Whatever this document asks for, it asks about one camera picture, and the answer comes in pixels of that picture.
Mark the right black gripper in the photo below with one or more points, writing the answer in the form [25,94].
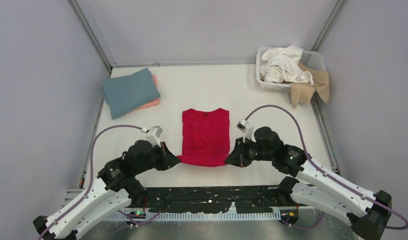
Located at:
[241,154]

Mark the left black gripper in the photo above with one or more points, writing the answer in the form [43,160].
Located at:
[163,156]

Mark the red t shirt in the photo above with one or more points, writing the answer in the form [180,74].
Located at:
[206,137]

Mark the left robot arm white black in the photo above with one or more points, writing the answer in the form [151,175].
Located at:
[114,188]

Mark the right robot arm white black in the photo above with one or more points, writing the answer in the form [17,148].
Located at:
[309,183]

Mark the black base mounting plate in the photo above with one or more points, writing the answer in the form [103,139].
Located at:
[213,200]

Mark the folded blue-grey t shirt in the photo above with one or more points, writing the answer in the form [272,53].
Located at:
[127,93]

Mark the beige t shirt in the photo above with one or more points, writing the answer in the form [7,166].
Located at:
[302,93]

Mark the white t shirt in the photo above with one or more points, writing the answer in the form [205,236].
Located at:
[281,64]

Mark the white plastic laundry basket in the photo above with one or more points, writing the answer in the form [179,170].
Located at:
[311,59]

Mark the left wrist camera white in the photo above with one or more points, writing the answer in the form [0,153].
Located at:
[152,135]

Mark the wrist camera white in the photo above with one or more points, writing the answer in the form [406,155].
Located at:
[152,135]
[247,130]

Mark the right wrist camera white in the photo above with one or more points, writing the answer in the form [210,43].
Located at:
[247,130]

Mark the aluminium frame rail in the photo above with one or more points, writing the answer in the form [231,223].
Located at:
[144,214]

